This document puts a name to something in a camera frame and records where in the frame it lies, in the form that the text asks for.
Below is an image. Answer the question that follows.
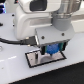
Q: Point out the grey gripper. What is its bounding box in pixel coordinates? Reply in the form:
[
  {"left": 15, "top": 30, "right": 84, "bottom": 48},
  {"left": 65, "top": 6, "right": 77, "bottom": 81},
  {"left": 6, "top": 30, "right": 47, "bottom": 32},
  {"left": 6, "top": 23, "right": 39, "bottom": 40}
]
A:
[{"left": 34, "top": 22, "right": 73, "bottom": 57}]

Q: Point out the black cable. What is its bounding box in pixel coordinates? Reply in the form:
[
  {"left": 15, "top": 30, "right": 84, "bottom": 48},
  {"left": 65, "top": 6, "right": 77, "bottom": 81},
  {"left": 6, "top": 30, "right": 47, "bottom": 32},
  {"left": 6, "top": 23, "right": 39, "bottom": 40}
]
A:
[{"left": 0, "top": 35, "right": 37, "bottom": 46}]

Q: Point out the blue gear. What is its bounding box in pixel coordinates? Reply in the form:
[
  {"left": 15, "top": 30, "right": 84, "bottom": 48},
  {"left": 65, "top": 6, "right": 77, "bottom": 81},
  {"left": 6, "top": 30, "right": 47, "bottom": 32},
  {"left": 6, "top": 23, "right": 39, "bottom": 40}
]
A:
[{"left": 46, "top": 44, "right": 60, "bottom": 55}]

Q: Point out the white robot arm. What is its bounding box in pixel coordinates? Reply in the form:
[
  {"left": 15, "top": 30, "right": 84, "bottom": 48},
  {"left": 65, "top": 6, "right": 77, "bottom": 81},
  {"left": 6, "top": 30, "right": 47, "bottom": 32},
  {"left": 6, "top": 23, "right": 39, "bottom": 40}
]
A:
[{"left": 14, "top": 0, "right": 80, "bottom": 55}]

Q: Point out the black-framed peg base plate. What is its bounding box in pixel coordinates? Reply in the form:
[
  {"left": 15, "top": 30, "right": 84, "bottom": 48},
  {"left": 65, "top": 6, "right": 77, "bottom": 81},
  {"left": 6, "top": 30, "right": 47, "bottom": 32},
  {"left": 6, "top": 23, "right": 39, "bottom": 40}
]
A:
[{"left": 25, "top": 51, "right": 66, "bottom": 68}]

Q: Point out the beige connector block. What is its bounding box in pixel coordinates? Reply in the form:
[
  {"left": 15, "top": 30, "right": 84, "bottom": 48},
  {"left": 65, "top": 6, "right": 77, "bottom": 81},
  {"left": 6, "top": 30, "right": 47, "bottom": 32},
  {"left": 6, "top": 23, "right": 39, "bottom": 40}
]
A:
[{"left": 13, "top": 18, "right": 18, "bottom": 38}]

